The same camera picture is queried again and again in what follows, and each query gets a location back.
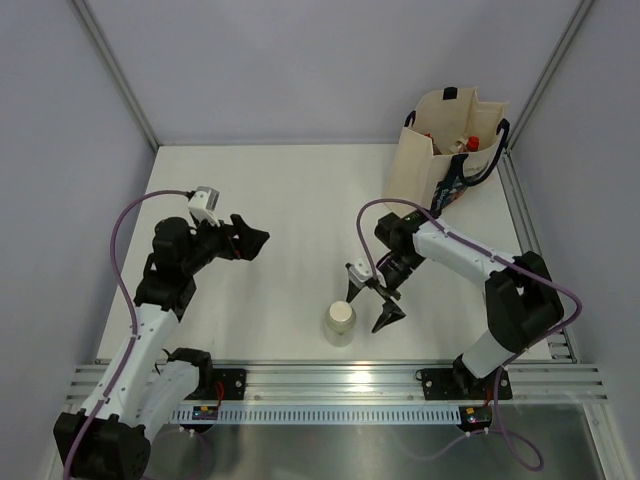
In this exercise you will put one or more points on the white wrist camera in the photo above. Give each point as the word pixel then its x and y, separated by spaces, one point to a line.
pixel 201 205
pixel 359 272

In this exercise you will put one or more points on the clear jar white lid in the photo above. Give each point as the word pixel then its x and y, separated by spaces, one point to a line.
pixel 339 324

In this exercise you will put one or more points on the left small circuit board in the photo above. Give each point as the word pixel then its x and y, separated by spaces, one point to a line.
pixel 205 413

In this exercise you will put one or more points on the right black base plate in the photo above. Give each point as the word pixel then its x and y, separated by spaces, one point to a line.
pixel 444 383

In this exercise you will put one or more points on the red dish soap bottle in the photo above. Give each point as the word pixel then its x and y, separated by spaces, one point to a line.
pixel 472 144

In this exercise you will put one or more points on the white slotted cable duct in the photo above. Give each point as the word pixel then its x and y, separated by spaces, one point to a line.
pixel 237 414

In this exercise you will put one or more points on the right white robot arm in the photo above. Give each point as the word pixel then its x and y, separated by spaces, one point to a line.
pixel 521 305

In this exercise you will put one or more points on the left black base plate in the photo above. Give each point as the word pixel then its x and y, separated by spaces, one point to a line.
pixel 221 384

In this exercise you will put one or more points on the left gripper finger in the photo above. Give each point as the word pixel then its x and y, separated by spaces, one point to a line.
pixel 249 242
pixel 240 228

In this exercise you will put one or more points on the aluminium front rail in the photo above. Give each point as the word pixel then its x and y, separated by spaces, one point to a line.
pixel 361 382

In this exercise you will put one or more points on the right aluminium frame post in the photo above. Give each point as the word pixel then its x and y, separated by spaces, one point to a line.
pixel 559 53

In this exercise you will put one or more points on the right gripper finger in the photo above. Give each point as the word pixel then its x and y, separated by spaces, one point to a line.
pixel 354 283
pixel 391 313

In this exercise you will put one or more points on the small circuit board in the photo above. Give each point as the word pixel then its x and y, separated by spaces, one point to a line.
pixel 205 413
pixel 476 416

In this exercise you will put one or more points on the beige pump bottle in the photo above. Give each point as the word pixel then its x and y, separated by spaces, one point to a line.
pixel 459 145

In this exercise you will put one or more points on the left aluminium frame post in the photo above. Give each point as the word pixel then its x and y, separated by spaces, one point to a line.
pixel 88 20

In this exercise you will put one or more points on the right small circuit board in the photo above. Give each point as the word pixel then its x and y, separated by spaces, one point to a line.
pixel 476 416

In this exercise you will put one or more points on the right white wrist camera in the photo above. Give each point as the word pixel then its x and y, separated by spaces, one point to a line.
pixel 359 272

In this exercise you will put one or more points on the aluminium frame post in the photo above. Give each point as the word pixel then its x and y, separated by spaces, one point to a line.
pixel 88 20
pixel 559 53

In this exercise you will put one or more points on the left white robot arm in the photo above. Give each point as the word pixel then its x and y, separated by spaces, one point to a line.
pixel 110 437

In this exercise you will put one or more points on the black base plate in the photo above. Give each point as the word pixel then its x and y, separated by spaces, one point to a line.
pixel 221 384
pixel 444 383

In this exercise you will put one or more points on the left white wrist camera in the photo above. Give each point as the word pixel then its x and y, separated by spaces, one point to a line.
pixel 201 205

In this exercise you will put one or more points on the beige canvas bag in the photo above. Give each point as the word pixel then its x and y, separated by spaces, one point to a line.
pixel 424 171

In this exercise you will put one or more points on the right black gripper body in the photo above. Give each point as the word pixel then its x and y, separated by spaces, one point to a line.
pixel 398 268

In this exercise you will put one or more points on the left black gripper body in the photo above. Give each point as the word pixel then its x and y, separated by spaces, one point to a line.
pixel 212 242

